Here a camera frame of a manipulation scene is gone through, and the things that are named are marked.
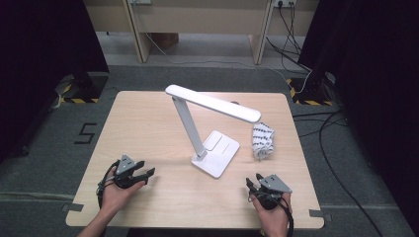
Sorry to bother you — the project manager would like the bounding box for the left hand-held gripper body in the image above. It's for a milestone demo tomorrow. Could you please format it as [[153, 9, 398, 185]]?
[[113, 154, 141, 190]]

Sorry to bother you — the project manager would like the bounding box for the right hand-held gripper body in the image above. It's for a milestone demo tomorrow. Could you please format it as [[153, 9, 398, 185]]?
[[253, 174, 293, 211]]

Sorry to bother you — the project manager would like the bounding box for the white black-patterned cloth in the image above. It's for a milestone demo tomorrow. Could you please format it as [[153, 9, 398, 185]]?
[[251, 121, 276, 161]]

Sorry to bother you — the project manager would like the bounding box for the white desk lamp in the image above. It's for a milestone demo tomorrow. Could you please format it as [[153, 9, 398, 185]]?
[[164, 84, 262, 180]]

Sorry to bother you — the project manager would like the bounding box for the person's left hand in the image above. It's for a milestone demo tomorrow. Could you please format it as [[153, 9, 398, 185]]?
[[100, 167, 147, 213]]

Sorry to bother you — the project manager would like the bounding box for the person's right hand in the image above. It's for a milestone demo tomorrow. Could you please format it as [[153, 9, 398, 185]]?
[[249, 193, 293, 237]]

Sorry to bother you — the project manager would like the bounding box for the grey tape piece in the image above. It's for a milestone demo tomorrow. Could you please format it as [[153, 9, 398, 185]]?
[[308, 208, 333, 222], [61, 202, 85, 213]]

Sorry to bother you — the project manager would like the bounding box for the black stand base, striped tape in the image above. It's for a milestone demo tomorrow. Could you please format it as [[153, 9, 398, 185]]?
[[286, 72, 337, 107], [53, 71, 110, 105]]

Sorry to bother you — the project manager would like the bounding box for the black curtain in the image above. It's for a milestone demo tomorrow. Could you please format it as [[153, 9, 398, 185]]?
[[0, 0, 110, 162], [297, 0, 419, 228]]

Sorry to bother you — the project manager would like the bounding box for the beige wooden desk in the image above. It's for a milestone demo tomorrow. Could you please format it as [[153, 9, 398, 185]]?
[[82, 0, 319, 65]]

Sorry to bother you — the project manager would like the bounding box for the left hand-held gripper black cable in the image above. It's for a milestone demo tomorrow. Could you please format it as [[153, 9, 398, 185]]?
[[96, 160, 122, 210]]

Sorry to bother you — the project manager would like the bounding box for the hand-held gripper black cable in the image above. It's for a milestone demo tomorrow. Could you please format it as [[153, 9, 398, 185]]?
[[96, 160, 122, 210], [278, 196, 295, 237]]

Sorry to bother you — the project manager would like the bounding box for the right hand-held gripper black cable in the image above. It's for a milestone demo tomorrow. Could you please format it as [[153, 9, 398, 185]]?
[[278, 196, 295, 237]]

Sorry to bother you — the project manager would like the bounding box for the long black floor cable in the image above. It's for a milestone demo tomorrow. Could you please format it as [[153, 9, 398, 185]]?
[[317, 110, 384, 237]]

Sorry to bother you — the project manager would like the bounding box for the thin white cable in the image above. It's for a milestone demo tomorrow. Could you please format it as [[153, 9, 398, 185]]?
[[144, 33, 312, 95]]

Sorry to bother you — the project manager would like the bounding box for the thick black cable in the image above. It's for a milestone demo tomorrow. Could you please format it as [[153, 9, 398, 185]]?
[[265, 36, 312, 72]]

